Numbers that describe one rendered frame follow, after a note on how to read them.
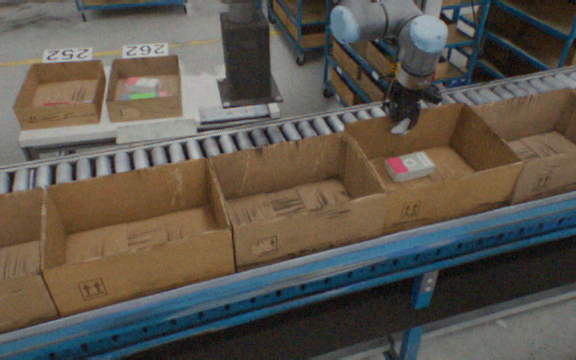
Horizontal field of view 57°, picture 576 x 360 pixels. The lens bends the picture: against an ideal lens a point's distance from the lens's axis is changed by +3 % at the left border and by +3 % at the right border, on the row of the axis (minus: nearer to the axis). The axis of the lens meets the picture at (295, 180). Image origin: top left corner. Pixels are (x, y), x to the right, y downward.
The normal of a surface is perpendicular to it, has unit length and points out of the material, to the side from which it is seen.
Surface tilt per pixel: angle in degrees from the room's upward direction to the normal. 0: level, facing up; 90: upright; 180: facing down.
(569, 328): 0
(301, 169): 90
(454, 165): 5
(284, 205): 0
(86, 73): 89
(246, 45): 90
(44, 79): 89
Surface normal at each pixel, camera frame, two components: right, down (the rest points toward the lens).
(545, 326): 0.00, -0.78
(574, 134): -0.95, 0.19
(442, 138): 0.31, 0.66
